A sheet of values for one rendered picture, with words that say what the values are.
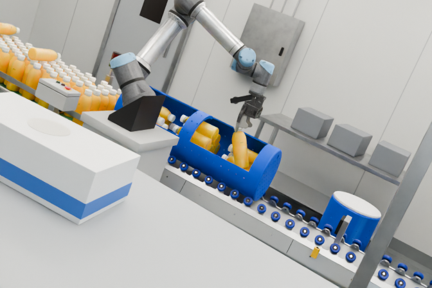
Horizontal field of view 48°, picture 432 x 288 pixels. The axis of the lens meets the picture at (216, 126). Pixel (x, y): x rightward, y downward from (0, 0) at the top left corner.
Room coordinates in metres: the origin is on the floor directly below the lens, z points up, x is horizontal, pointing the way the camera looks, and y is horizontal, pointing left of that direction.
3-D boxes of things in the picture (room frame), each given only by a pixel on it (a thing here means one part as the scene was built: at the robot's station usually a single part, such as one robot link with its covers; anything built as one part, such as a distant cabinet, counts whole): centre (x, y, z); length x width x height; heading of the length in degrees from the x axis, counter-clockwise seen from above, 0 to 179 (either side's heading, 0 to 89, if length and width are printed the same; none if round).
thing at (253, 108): (2.28, -0.13, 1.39); 0.09 x 0.08 x 0.12; 70
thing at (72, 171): (0.63, 0.22, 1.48); 0.24 x 0.12 x 0.08; 76
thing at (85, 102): (2.48, 0.70, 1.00); 0.07 x 0.07 x 0.19
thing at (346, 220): (2.12, -0.72, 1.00); 0.10 x 0.04 x 0.15; 159
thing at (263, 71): (2.28, -0.12, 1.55); 0.09 x 0.08 x 0.11; 90
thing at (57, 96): (2.39, 0.82, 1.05); 0.20 x 0.10 x 0.10; 69
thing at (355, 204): (2.59, -0.89, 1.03); 0.28 x 0.28 x 0.01
